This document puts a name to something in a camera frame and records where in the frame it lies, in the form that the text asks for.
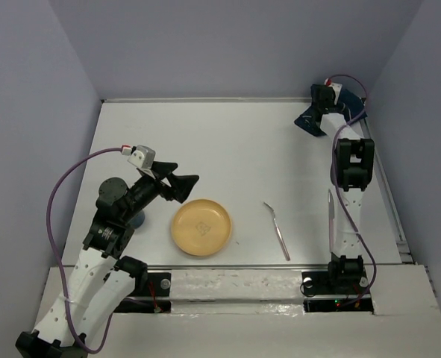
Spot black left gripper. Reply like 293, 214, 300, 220
122, 160, 199, 221

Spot dark blue patterned cloth napkin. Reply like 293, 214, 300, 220
294, 88, 366, 137

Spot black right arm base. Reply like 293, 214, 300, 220
300, 271, 374, 313

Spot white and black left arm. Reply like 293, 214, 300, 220
16, 162, 199, 357

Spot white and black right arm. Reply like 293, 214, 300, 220
311, 79, 375, 292

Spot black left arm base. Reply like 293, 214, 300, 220
114, 271, 172, 314

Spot dark blue cup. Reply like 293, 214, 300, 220
129, 210, 146, 229

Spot tan round plate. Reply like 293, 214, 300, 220
170, 199, 233, 257

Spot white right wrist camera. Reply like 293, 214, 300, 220
325, 78, 343, 102

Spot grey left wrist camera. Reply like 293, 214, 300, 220
128, 145, 156, 170

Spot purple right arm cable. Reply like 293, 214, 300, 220
326, 74, 378, 310

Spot knife with pink handle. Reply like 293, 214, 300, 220
328, 189, 335, 253

